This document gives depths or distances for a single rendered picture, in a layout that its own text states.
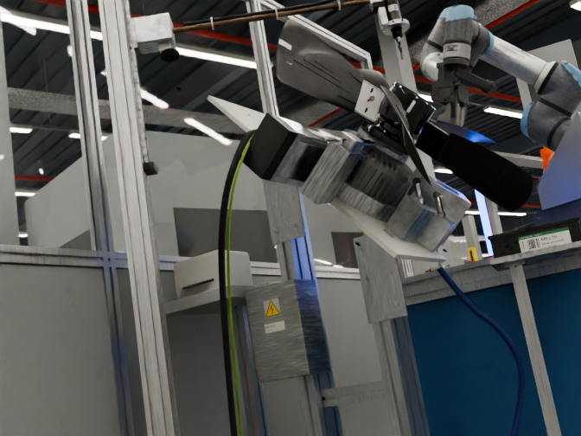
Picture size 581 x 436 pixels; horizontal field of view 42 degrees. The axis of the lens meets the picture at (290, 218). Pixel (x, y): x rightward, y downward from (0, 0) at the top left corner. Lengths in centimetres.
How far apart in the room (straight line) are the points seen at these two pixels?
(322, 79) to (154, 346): 73
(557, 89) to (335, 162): 117
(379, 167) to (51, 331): 84
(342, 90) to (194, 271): 61
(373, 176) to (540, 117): 95
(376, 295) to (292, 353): 23
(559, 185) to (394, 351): 92
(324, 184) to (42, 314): 70
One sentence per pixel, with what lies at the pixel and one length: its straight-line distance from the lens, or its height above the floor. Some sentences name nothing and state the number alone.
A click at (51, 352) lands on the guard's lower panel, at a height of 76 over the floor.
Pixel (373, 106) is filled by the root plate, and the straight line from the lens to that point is 181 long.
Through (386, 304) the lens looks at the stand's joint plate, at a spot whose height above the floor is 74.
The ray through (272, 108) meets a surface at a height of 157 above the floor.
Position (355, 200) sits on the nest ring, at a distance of 174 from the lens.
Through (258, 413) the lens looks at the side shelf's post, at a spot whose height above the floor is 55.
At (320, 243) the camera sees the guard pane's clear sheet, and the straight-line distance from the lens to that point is 276.
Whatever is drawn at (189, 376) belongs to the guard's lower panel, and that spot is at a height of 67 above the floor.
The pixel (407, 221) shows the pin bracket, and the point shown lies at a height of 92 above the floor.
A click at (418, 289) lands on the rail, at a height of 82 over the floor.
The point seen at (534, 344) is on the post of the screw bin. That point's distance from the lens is 196.
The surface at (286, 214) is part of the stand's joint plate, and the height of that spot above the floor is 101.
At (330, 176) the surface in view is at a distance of 157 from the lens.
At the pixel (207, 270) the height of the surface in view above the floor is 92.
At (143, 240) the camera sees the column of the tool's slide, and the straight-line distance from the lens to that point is 183.
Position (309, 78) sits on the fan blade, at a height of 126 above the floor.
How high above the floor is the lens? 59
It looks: 13 degrees up
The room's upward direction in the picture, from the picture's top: 9 degrees counter-clockwise
